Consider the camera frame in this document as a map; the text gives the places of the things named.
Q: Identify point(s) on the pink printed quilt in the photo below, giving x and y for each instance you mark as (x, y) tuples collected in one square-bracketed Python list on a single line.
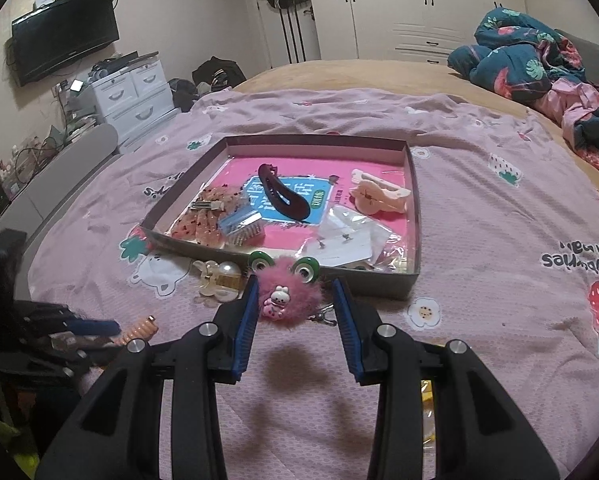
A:
[(507, 246)]

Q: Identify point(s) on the white wardrobe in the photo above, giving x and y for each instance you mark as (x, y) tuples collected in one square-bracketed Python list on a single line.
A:
[(403, 30)]

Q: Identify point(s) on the pink fluffy frog keychain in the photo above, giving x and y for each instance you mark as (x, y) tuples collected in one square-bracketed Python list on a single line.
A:
[(290, 291)]

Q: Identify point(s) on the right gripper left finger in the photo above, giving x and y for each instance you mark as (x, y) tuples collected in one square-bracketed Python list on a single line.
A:
[(114, 431)]

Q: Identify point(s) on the maroon hair clip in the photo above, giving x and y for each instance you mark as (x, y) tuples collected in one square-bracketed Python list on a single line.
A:
[(287, 202)]

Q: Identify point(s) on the grey bed footboard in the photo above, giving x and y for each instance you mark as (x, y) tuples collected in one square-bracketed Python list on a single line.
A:
[(43, 201)]

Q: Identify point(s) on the black bag on floor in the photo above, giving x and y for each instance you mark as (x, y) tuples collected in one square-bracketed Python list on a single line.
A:
[(219, 74)]

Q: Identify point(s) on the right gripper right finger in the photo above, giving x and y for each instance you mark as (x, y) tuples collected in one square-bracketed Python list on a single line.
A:
[(480, 433)]

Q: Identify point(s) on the pink pajama garment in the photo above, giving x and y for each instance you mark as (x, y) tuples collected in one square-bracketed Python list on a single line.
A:
[(575, 109)]

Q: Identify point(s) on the black wall television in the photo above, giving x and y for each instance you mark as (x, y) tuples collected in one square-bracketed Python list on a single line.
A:
[(60, 33)]

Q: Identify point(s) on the white drawer cabinet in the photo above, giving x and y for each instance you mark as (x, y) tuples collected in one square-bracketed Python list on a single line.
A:
[(136, 101)]

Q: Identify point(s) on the clear bagged earring card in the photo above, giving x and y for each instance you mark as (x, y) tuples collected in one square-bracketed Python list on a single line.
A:
[(390, 253)]

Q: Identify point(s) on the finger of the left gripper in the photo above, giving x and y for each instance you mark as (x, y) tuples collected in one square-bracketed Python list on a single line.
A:
[(45, 319)]

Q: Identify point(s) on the yellow clips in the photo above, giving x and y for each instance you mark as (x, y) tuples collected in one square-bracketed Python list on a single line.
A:
[(428, 414)]

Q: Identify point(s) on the beige claw clip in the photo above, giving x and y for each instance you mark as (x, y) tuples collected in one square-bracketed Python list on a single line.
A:
[(372, 194)]

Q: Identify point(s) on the teal floral blanket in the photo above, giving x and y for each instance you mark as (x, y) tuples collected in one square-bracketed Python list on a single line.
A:
[(517, 57)]

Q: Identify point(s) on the white earring card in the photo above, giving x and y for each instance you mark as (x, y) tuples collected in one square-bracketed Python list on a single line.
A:
[(339, 250)]

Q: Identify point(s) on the dark cardboard box tray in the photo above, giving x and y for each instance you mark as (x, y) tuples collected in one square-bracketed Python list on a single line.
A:
[(390, 285)]

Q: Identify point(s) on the pink mesh bow clip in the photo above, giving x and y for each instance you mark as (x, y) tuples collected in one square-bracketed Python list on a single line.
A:
[(199, 223)]

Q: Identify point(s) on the pearl claw clip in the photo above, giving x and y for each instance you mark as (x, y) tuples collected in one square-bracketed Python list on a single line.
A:
[(218, 282)]

